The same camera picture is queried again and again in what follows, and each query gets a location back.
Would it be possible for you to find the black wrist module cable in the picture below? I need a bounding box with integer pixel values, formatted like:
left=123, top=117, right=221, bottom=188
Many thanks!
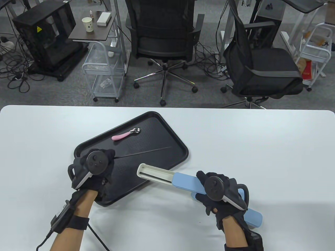
left=36, top=224, right=110, bottom=251

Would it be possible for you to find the white desk leg frame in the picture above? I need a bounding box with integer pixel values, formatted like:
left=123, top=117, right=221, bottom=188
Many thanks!
left=280, top=10, right=314, bottom=60
left=219, top=0, right=236, bottom=54
left=101, top=0, right=131, bottom=77

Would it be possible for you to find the white wire rolling cart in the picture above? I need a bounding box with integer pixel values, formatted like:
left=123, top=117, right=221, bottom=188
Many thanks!
left=82, top=42, right=127, bottom=103

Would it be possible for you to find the person's left hand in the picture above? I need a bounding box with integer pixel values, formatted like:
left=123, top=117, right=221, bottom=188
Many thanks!
left=76, top=149, right=116, bottom=195

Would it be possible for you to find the black round hand controller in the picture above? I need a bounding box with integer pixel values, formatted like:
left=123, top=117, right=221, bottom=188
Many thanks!
left=68, top=151, right=108, bottom=190
left=204, top=176, right=248, bottom=211

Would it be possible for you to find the red and orange bag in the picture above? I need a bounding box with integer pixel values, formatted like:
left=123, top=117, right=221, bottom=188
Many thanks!
left=297, top=58, right=313, bottom=80

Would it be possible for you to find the person's left forearm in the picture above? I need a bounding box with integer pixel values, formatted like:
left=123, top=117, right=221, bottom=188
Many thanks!
left=50, top=190, right=98, bottom=251

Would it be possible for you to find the black chopstick utensil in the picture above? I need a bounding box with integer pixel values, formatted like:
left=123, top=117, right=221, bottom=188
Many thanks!
left=114, top=146, right=172, bottom=159
left=141, top=172, right=174, bottom=181

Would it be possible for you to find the pink handled metal spoon utensil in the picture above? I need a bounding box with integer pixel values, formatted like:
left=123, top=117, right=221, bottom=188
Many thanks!
left=111, top=127, right=142, bottom=141

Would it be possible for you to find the black wrist sensor module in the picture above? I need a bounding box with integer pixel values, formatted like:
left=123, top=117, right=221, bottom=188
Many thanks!
left=50, top=200, right=89, bottom=234
left=246, top=227, right=264, bottom=251

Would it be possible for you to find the person's right hand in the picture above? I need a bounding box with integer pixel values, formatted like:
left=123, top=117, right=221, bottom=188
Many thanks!
left=196, top=170, right=247, bottom=231

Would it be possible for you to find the dark grey desk top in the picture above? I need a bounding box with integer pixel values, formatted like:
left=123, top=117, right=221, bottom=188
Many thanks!
left=281, top=0, right=329, bottom=13

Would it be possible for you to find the white power strip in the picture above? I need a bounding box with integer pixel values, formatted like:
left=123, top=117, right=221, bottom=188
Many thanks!
left=215, top=52, right=228, bottom=76

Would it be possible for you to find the black computer case on cart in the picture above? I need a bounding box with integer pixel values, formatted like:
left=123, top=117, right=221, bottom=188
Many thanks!
left=12, top=2, right=89, bottom=82

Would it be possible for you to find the brown side table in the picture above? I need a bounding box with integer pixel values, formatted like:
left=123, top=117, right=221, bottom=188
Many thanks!
left=69, top=11, right=117, bottom=42

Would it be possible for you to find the tangle of black cables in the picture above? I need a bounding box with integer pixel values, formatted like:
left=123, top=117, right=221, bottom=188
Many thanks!
left=0, top=31, right=47, bottom=94

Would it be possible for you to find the person's right forearm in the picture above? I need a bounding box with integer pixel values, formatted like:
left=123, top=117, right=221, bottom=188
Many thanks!
left=222, top=212, right=253, bottom=249

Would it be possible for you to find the black computer tower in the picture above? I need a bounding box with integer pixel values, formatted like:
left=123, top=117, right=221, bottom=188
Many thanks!
left=250, top=0, right=286, bottom=49

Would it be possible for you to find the black plastic tray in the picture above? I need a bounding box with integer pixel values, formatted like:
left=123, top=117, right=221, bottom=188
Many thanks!
left=74, top=111, right=189, bottom=207

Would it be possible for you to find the black mesh office chair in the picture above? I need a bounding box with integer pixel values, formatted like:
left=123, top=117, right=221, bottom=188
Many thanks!
left=221, top=0, right=304, bottom=109
left=125, top=0, right=205, bottom=106

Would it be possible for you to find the white rectangular box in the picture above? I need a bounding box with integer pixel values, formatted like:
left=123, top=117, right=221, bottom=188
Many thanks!
left=97, top=12, right=112, bottom=26

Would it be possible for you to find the blue lidded lunch box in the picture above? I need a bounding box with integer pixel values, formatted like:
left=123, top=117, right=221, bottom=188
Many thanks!
left=191, top=189, right=263, bottom=228
left=137, top=163, right=208, bottom=196

